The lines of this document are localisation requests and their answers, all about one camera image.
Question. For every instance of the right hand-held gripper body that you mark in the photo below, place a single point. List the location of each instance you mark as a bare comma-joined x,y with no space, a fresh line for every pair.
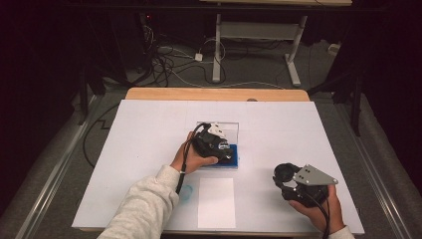
313,177

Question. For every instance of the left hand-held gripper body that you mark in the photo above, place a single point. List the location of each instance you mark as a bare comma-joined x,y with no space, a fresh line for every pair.
209,144

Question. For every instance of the person's left hand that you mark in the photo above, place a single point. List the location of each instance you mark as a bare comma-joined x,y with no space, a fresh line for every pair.
192,161

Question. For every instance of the person's right hand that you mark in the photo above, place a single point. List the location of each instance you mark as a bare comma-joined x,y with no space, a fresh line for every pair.
315,212

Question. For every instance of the white paper sheet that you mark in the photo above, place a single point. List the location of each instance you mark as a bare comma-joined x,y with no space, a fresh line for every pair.
216,202

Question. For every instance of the white table cover board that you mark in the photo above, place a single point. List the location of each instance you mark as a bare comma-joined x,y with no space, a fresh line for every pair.
265,126

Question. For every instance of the white power adapter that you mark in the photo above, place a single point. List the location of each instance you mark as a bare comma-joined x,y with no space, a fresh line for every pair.
198,56

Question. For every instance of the black metal stand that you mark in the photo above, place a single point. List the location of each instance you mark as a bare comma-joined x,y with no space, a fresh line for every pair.
83,96
355,99

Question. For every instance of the white plug box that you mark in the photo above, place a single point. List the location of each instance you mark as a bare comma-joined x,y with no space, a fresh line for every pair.
333,48

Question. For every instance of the metal floor rail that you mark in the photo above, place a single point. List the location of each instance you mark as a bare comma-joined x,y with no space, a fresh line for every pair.
375,179
49,186

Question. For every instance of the white desk frame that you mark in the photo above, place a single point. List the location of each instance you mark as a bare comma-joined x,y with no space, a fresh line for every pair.
258,30

